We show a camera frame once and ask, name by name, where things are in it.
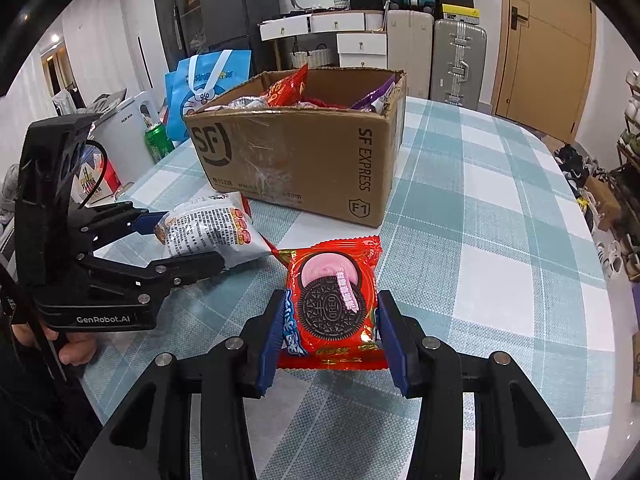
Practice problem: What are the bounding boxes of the cardboard box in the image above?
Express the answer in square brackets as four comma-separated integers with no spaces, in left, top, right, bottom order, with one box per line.
[183,66,407,229]

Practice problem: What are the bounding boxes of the shoe rack with shoes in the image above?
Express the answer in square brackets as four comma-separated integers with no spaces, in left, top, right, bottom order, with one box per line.
[607,67,640,201]

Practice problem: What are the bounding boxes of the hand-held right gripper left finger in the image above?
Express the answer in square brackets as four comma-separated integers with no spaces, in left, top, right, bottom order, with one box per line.
[74,289,293,480]

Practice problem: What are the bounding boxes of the dark glass cabinet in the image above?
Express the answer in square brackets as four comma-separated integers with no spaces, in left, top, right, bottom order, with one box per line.
[150,0,206,66]

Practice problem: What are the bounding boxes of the checkered tablecloth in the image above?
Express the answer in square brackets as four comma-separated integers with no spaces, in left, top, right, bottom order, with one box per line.
[80,95,618,480]

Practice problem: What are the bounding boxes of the red cookie packet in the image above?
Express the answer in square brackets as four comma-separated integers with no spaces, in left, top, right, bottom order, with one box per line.
[276,235,388,372]

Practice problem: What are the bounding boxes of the white wicker basket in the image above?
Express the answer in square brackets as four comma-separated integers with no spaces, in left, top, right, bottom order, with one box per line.
[290,46,333,68]

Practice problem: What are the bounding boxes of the dark red snack packet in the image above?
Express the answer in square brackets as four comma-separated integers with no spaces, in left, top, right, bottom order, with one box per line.
[299,95,353,110]

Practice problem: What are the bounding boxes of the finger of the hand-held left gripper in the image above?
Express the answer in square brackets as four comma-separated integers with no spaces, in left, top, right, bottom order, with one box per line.
[70,201,168,257]
[79,251,226,307]

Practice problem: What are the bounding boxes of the dark grey fridge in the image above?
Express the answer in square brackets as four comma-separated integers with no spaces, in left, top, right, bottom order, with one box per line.
[196,0,281,61]

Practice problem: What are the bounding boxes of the silver suitcase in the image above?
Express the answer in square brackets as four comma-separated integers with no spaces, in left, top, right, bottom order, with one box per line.
[431,19,488,111]

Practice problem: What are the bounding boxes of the black cable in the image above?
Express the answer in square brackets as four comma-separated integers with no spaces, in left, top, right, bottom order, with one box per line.
[77,139,110,208]

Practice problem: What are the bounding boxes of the red orange snack packet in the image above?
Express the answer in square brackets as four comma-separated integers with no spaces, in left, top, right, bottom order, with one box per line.
[265,64,310,107]

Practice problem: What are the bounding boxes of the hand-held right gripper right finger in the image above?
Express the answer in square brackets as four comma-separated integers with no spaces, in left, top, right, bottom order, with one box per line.
[376,289,591,480]

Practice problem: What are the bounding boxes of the blue cartoon tote bag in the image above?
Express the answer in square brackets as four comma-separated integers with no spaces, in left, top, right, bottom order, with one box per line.
[165,49,252,142]

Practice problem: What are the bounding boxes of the wooden door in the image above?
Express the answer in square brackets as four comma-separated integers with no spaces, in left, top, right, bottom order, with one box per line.
[492,0,596,143]

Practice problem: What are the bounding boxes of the red white carton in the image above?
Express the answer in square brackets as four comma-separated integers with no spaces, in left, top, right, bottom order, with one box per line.
[75,152,123,203]

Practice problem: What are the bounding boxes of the green drink can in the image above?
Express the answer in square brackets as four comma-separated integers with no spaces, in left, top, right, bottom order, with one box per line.
[145,121,176,163]

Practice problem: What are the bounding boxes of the purple white snack packet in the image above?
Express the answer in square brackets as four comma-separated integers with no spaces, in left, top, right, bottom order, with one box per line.
[351,74,396,112]

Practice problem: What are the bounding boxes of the white drawer dresser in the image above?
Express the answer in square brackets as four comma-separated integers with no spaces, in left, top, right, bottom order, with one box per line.
[258,10,388,68]

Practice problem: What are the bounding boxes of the white tabletop appliance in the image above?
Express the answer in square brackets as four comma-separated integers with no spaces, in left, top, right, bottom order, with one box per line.
[90,89,163,196]

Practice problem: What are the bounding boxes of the dark shoes on floor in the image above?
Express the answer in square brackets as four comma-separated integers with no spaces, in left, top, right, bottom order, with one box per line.
[552,142,601,196]

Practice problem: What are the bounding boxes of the beige suitcase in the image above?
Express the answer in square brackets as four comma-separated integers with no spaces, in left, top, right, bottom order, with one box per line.
[386,9,435,97]

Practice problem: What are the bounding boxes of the person's left hand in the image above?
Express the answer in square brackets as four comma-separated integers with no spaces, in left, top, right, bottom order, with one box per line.
[12,322,98,367]

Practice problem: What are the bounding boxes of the black yellow box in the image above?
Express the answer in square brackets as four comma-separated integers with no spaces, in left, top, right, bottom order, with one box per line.
[440,4,481,23]

